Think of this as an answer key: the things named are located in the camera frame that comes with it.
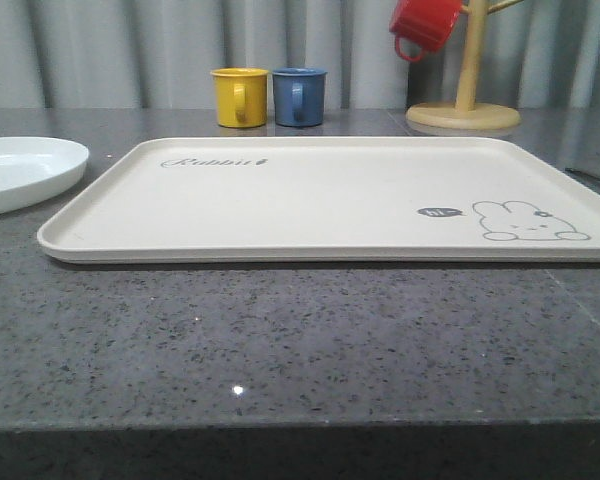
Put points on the silver metal spoon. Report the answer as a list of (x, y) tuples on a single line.
[(583, 173)]

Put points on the white round plate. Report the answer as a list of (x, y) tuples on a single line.
[(34, 169)]

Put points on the cream rabbit print tray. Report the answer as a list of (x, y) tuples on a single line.
[(327, 199)]

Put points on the blue enamel mug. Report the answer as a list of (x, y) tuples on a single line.
[(299, 95)]

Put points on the yellow enamel mug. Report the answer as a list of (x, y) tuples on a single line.
[(241, 96)]

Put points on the wooden mug tree stand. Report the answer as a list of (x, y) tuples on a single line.
[(465, 113)]

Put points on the red enamel mug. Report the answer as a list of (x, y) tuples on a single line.
[(426, 23)]

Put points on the grey pleated curtain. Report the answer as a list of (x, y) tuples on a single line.
[(159, 54)]

